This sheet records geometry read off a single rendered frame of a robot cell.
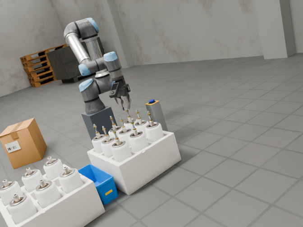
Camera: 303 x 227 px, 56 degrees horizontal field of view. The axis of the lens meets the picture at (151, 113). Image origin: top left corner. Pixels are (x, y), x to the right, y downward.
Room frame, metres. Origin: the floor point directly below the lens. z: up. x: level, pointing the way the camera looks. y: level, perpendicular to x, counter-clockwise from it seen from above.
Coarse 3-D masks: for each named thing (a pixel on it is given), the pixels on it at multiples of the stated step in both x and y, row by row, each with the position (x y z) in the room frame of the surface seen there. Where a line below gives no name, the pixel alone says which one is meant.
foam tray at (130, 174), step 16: (160, 144) 1.46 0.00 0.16; (176, 144) 1.52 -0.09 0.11; (96, 160) 1.54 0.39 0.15; (112, 160) 1.40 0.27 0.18; (128, 160) 1.34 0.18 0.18; (144, 160) 1.39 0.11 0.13; (160, 160) 1.44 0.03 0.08; (176, 160) 1.50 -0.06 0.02; (128, 176) 1.33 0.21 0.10; (144, 176) 1.38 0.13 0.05; (128, 192) 1.31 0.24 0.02
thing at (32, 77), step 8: (56, 48) 9.26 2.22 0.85; (24, 56) 8.25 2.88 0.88; (40, 56) 8.28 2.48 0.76; (24, 64) 8.74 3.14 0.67; (32, 64) 8.16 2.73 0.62; (48, 64) 8.36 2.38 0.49; (32, 72) 8.16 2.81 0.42; (40, 72) 8.92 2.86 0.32; (48, 72) 8.30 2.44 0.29; (32, 80) 8.39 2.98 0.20; (40, 80) 8.15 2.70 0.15; (48, 80) 8.95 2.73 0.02; (56, 80) 8.37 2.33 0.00
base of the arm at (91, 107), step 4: (88, 100) 2.06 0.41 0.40; (92, 100) 2.06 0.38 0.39; (96, 100) 2.07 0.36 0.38; (100, 100) 2.10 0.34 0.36; (88, 104) 2.06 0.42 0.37; (92, 104) 2.05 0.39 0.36; (96, 104) 2.06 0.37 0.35; (100, 104) 2.07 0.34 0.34; (104, 104) 2.12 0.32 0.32; (88, 108) 2.05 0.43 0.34; (92, 108) 2.04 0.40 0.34; (96, 108) 2.04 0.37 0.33; (100, 108) 2.05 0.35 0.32; (104, 108) 2.09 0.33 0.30; (88, 112) 2.05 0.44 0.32; (92, 112) 2.04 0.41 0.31; (96, 112) 2.04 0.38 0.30
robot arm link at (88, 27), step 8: (80, 24) 2.08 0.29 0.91; (88, 24) 2.09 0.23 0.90; (80, 32) 2.07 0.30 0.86; (88, 32) 2.09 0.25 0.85; (96, 32) 2.13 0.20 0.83; (88, 40) 2.10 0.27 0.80; (96, 40) 2.13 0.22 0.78; (88, 48) 2.12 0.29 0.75; (96, 48) 2.11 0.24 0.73; (96, 56) 2.11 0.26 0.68; (96, 72) 2.12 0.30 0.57; (104, 72) 2.12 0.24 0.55; (96, 80) 2.11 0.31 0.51; (104, 80) 2.10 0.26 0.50; (104, 88) 2.10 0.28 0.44
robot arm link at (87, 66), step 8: (72, 24) 2.07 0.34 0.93; (64, 32) 2.05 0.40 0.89; (72, 32) 2.02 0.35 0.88; (72, 40) 1.97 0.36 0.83; (72, 48) 1.94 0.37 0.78; (80, 48) 1.91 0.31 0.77; (80, 56) 1.85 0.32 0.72; (88, 56) 1.86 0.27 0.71; (80, 64) 1.79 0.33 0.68; (88, 64) 1.78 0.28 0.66; (96, 64) 1.79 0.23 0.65; (80, 72) 1.81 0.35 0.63; (88, 72) 1.78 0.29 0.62
